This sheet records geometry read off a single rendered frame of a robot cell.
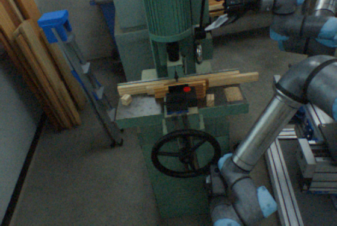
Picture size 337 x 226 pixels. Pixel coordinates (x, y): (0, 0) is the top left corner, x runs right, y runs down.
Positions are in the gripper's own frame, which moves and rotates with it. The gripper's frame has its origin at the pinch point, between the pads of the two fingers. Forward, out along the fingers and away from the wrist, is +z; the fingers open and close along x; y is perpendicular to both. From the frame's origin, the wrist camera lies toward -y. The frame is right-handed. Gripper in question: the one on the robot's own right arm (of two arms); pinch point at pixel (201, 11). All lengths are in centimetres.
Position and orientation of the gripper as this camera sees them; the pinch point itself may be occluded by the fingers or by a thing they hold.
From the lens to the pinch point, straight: 100.7
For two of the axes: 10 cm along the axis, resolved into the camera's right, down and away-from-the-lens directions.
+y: -0.7, -1.6, -9.9
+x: 1.1, 9.8, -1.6
